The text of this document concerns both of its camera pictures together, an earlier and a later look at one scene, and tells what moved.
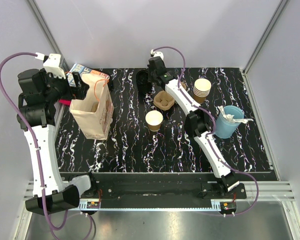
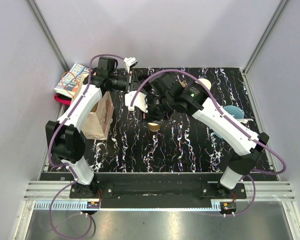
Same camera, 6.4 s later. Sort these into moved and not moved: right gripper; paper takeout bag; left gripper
Moved: right gripper; left gripper
Not moved: paper takeout bag
